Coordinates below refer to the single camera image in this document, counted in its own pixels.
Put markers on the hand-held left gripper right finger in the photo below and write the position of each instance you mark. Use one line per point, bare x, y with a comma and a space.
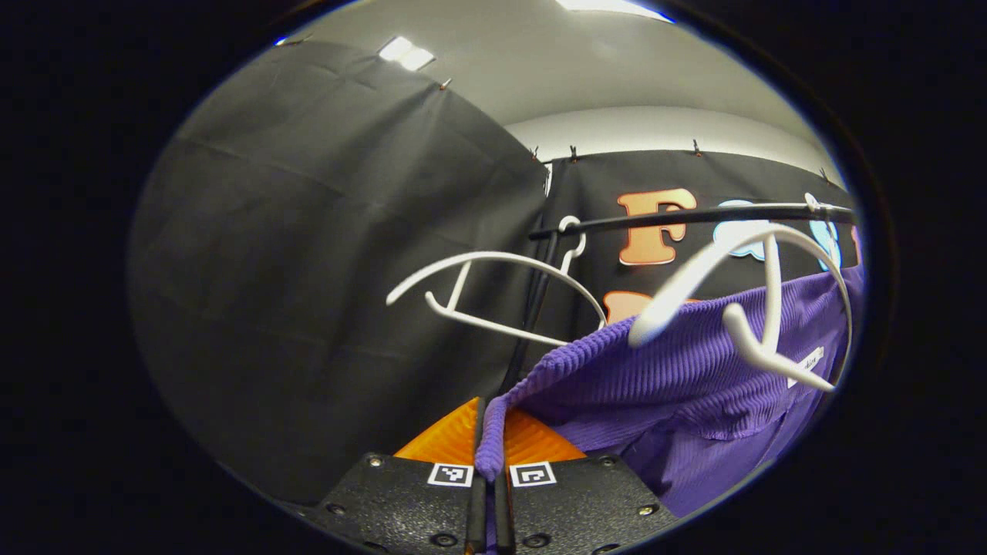
503, 520

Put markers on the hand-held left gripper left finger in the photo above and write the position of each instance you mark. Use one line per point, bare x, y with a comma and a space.
476, 520

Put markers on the white plastic hanger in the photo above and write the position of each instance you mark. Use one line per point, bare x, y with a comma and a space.
646, 327
501, 255

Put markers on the black clothes rack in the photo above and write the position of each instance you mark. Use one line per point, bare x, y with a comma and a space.
655, 218

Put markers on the ceiling light panel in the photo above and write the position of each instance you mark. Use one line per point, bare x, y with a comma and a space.
406, 52
609, 6

